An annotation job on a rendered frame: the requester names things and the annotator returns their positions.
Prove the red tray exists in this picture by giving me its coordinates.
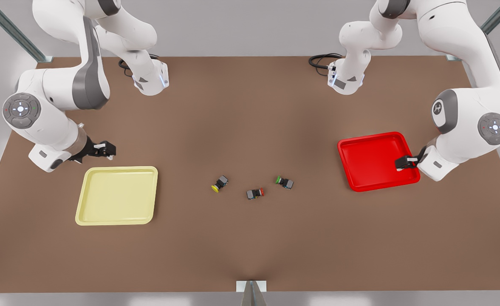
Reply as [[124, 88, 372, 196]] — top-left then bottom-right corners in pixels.
[[337, 132, 421, 193]]

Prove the pale yellow tray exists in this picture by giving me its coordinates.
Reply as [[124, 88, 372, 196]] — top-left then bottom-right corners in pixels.
[[75, 166, 158, 226]]

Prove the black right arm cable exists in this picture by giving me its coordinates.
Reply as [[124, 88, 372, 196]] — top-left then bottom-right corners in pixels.
[[118, 54, 160, 79]]

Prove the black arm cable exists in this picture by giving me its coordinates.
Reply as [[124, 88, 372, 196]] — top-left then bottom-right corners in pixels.
[[308, 53, 345, 77], [118, 54, 160, 79]]

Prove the yellow push-button switch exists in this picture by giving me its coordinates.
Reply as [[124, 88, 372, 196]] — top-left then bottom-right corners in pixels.
[[211, 175, 229, 193]]

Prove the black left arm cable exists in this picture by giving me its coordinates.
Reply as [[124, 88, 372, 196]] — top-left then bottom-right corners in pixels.
[[308, 53, 345, 77]]

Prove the silver frame post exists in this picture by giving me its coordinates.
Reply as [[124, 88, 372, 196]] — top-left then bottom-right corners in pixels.
[[0, 0, 54, 63], [445, 0, 500, 62], [236, 280, 267, 306]]

